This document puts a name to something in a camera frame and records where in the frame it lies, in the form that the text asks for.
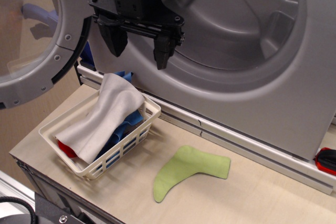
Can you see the black metal bracket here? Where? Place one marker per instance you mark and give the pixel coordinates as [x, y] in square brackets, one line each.
[47, 212]

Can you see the blue felt cloth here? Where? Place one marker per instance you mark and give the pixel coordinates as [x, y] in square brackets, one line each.
[126, 127]

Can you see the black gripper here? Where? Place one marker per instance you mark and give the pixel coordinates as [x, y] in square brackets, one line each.
[150, 18]

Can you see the grey round washer door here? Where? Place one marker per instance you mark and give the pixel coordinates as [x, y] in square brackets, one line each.
[33, 56]

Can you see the red felt cloth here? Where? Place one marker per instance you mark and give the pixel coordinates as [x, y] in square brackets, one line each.
[67, 150]

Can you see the white plastic laundry basket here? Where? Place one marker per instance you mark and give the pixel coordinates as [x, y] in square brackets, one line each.
[149, 110]

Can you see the blue plastic handle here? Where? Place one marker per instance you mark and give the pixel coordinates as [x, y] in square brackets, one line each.
[35, 12]

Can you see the white felt cloth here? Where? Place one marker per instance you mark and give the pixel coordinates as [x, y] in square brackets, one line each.
[83, 137]

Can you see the red and black tool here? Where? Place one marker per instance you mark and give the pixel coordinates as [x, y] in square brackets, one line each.
[325, 160]

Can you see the grey toy washing machine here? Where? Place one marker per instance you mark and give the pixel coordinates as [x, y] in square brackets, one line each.
[264, 68]

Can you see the green felt sock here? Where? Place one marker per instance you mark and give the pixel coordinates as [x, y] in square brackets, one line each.
[186, 162]

